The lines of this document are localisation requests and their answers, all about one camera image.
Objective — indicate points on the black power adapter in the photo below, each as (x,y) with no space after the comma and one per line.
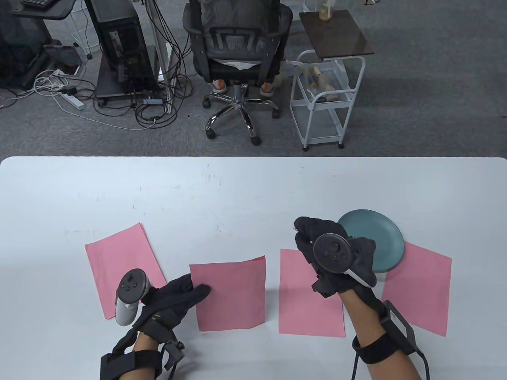
(70,91)

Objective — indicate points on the black mesh office chair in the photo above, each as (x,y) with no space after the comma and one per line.
(233,73)

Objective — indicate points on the white metal stand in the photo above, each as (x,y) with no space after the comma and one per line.
(160,47)

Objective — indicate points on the brown side table top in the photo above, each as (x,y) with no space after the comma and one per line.
(336,35)

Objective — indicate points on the pink paper sheet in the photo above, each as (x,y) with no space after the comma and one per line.
(301,301)
(424,285)
(229,297)
(115,257)

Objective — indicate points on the black keyboard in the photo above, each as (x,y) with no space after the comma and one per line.
(37,3)

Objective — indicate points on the person's right forearm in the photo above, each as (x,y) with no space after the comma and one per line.
(360,312)

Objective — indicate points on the person's left forearm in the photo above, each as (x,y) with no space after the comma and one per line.
(144,342)

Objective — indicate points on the white power strip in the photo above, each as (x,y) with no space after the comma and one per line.
(73,101)

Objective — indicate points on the black desk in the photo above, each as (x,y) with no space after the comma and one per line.
(51,11)

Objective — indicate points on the person's left hand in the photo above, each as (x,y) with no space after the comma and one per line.
(170,304)

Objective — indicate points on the teal round plate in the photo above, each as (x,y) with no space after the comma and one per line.
(380,237)

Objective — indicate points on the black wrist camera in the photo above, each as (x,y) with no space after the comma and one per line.
(323,288)
(172,350)

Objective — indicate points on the black rolling stand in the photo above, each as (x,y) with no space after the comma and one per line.
(107,85)

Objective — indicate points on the dark grey handheld controller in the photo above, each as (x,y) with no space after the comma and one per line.
(330,253)
(132,285)

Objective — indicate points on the person's right hand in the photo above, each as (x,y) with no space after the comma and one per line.
(313,227)

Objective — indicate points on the black computer tower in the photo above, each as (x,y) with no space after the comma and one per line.
(119,39)

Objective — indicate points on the black electronics box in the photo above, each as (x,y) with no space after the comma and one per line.
(400,328)

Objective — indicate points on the white rolling cart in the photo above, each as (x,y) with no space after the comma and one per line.
(321,126)

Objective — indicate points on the small clear bottle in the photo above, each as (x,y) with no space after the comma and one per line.
(325,14)

